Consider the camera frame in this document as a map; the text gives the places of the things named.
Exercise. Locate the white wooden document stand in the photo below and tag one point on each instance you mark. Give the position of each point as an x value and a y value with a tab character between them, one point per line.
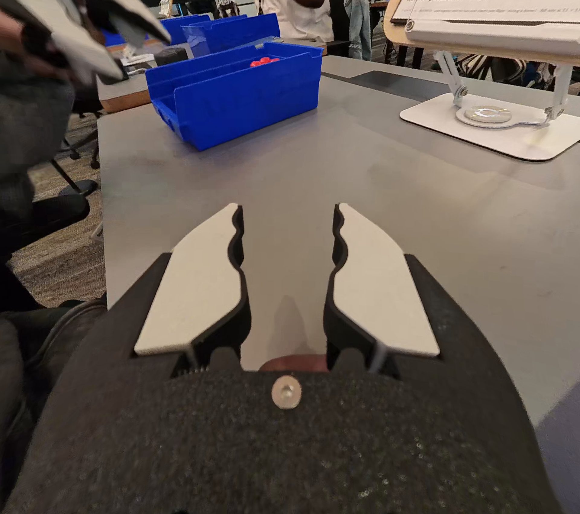
453	124

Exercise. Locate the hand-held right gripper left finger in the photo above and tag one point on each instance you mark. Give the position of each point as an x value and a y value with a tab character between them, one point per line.
195	296

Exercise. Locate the person's left hand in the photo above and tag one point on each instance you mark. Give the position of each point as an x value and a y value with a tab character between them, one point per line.
9	36

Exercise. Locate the person's right hand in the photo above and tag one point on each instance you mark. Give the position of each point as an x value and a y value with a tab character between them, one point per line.
294	364

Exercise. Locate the black box device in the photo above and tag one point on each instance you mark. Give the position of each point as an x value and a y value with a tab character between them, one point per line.
171	57

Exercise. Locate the blue plastic bin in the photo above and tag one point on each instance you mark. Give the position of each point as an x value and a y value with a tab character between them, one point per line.
235	115
181	26
235	31
113	39

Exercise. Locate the black mesh chair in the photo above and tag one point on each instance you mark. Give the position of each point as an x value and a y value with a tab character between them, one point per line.
45	215

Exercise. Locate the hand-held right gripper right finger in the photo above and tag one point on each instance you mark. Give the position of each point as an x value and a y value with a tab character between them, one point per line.
380	296

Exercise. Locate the black round base stand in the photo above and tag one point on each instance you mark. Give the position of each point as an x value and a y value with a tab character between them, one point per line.
84	187

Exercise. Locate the red two-stud block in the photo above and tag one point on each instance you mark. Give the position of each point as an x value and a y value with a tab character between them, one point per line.
265	62

